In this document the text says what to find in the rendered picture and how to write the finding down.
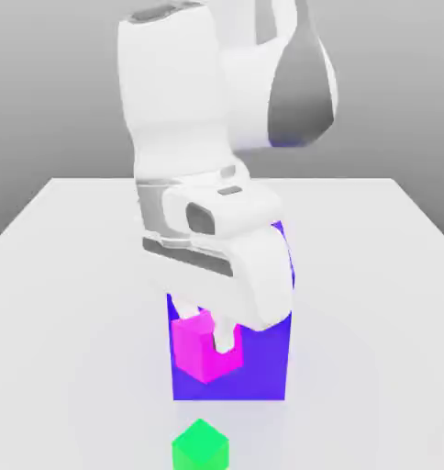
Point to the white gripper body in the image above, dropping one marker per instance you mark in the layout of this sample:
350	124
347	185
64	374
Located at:
258	282

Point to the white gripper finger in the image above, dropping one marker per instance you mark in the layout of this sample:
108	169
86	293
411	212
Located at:
224	337
187	308

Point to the small magenta cube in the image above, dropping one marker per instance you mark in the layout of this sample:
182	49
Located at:
192	349

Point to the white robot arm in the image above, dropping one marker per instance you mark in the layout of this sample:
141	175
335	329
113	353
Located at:
170	91

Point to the small green cube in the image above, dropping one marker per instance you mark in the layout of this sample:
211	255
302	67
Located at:
200	446

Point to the large blue box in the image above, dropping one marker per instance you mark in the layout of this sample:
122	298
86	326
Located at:
262	367

